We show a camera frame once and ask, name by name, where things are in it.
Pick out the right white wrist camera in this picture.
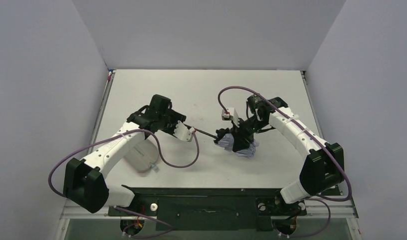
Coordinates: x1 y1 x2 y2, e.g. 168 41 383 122
221 107 240 127

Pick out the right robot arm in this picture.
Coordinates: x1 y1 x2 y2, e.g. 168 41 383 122
224 94 349 204

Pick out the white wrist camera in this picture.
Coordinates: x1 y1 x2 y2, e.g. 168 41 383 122
173 120 196 142
221 107 240 127

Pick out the pink umbrella case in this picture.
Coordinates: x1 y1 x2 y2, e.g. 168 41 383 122
124 139 160 173

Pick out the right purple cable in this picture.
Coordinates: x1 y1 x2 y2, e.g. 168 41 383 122
217 86 353 239

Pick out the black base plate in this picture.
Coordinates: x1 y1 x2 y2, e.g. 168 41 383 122
74 186 342 232

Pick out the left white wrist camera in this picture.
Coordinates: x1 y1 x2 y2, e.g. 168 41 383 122
173 120 196 142

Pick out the lavender folding umbrella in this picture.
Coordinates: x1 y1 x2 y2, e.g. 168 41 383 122
194 125 259 159

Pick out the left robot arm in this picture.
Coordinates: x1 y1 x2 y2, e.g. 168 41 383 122
63 94 192 213

